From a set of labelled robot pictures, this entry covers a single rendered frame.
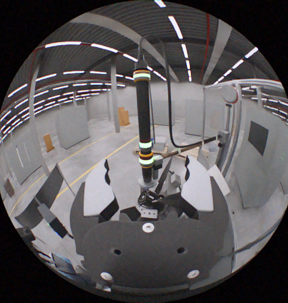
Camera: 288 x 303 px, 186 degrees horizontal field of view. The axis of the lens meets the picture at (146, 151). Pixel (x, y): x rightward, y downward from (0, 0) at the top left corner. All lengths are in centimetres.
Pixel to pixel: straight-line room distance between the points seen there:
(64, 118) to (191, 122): 714
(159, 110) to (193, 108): 290
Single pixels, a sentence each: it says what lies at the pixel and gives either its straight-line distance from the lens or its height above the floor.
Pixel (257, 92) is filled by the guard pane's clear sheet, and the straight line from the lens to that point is 83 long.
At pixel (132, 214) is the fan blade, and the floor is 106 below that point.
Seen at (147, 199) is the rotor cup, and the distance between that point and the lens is 58.
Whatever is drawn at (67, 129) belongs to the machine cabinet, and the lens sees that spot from 631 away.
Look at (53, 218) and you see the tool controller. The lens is 80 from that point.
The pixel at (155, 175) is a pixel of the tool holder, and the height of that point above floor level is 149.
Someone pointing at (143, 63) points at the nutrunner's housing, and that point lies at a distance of 29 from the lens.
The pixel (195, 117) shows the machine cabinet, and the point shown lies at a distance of 578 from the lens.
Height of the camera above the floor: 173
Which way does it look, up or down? 27 degrees down
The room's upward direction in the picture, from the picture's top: 3 degrees counter-clockwise
